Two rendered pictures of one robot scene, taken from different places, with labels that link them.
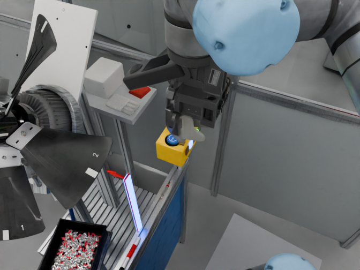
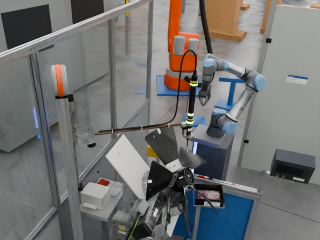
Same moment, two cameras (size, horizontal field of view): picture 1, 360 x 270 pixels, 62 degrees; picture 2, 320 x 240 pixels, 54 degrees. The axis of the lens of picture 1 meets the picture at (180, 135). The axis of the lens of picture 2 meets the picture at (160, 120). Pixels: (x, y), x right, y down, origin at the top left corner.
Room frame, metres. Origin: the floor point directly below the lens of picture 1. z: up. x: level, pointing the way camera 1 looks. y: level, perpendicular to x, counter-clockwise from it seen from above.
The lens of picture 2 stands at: (0.98, 2.07, 2.51)
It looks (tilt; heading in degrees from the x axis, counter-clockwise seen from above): 30 degrees down; 262
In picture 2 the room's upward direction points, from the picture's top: 3 degrees clockwise
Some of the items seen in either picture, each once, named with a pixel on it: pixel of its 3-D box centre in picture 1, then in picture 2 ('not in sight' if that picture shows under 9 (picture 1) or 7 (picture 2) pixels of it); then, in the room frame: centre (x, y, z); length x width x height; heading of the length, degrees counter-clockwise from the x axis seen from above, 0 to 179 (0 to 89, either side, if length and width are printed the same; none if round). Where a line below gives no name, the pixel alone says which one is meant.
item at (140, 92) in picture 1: (139, 90); (102, 183); (1.13, 0.20, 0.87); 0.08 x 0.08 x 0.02; 56
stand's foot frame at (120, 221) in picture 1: (102, 223); not in sight; (0.81, 0.49, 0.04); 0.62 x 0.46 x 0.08; 155
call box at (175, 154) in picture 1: (178, 140); (158, 150); (0.69, 0.00, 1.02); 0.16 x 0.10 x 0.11; 155
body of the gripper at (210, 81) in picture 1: (196, 80); (205, 86); (0.35, -0.03, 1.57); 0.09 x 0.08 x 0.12; 67
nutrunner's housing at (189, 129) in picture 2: not in sight; (191, 106); (0.57, 0.46, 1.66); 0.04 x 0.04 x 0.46
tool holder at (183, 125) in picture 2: not in sight; (187, 129); (0.58, 0.46, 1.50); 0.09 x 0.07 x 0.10; 10
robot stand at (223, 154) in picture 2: not in sight; (207, 180); (0.16, -0.21, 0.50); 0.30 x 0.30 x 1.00; 59
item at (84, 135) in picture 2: not in sight; (84, 135); (1.19, 0.57, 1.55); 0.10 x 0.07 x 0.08; 10
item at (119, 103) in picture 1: (122, 104); (115, 189); (1.03, 0.27, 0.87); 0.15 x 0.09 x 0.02; 62
